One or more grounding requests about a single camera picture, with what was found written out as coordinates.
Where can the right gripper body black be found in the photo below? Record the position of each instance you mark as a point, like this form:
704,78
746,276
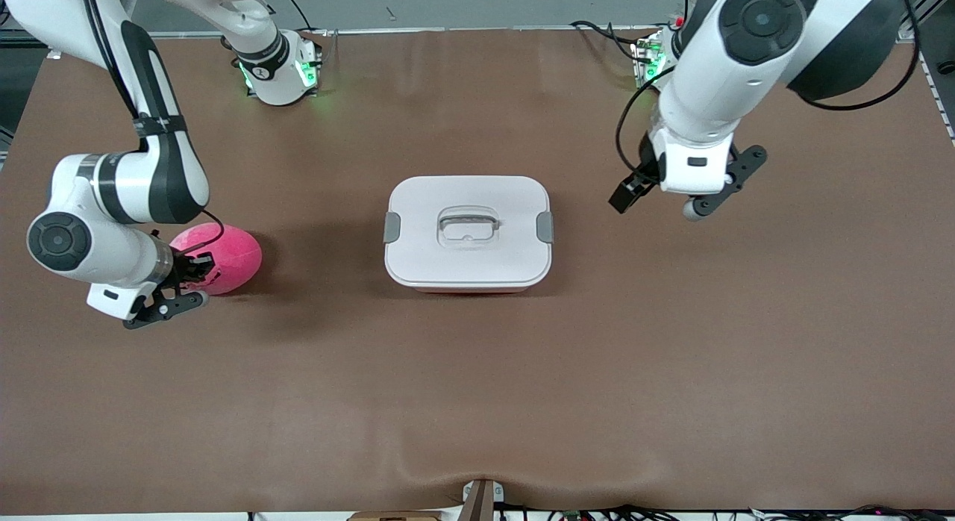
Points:
181,269

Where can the pink plush toy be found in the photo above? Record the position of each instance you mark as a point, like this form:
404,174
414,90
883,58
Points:
235,256

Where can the white box lid grey latches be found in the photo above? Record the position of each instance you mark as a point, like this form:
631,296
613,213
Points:
418,252

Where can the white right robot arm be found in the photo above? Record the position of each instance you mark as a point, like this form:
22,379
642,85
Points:
112,185

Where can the pink plastic box base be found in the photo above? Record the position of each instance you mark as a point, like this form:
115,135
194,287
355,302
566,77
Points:
470,289

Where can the brown table mat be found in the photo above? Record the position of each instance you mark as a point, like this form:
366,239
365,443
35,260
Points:
477,394

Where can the aluminium frame post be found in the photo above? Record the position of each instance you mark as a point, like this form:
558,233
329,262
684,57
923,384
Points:
931,6

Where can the front camera mount bracket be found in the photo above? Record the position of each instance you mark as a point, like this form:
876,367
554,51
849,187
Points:
481,502

